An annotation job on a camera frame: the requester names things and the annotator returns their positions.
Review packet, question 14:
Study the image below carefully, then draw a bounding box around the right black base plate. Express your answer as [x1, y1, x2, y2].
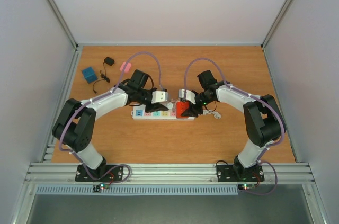
[216, 164, 265, 183]

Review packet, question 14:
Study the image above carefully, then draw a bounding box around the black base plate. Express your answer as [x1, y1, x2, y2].
[216, 164, 265, 183]
[75, 165, 124, 182]

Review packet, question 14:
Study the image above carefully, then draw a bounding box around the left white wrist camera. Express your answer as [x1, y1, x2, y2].
[151, 91, 168, 104]

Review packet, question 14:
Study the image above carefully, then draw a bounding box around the red cube socket adapter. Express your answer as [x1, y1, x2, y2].
[175, 101, 189, 119]

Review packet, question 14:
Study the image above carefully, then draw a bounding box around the aluminium front rail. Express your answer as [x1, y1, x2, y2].
[24, 163, 315, 184]

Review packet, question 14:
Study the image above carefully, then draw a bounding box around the grey slotted cable duct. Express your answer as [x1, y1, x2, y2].
[36, 184, 238, 196]

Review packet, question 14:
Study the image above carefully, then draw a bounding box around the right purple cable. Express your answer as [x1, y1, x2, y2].
[183, 58, 287, 195]

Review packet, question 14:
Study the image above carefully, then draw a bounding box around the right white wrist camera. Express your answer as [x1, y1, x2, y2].
[179, 89, 195, 104]

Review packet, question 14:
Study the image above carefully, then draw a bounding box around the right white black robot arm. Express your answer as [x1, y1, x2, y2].
[179, 70, 286, 181]

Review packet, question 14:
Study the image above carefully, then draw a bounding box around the white power strip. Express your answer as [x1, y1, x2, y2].
[131, 105, 194, 121]

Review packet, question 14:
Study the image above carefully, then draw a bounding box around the left small circuit board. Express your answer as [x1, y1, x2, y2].
[92, 183, 110, 193]

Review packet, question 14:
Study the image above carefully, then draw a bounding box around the white charger with pink cable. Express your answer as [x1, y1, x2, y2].
[166, 98, 180, 111]

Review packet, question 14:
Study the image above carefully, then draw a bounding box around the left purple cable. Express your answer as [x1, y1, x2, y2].
[58, 51, 166, 182]

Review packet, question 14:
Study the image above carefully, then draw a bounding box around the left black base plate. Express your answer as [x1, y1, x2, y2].
[75, 165, 124, 182]

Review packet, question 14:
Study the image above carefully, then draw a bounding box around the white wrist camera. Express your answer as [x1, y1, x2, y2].
[151, 91, 168, 104]
[179, 89, 195, 104]

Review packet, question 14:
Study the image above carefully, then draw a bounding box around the right small circuit board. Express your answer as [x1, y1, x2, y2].
[238, 183, 257, 191]

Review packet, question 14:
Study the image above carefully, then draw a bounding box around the purple cable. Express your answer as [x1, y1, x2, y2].
[58, 51, 166, 182]
[183, 58, 287, 195]

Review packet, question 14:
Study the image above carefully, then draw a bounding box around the white coiled power cord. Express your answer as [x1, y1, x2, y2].
[200, 109, 222, 120]

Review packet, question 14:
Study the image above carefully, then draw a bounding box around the small circuit board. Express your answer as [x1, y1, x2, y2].
[92, 183, 110, 193]
[238, 183, 257, 191]

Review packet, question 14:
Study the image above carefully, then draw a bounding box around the blue cube socket adapter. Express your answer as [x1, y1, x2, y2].
[81, 67, 98, 84]

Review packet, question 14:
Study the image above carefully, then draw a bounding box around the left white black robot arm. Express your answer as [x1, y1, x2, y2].
[52, 70, 168, 181]

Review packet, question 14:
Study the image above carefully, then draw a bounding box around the pink cube socket adapter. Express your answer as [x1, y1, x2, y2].
[120, 62, 132, 73]

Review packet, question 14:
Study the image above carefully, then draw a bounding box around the black plug adapter with cable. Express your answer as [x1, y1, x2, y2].
[92, 56, 115, 94]

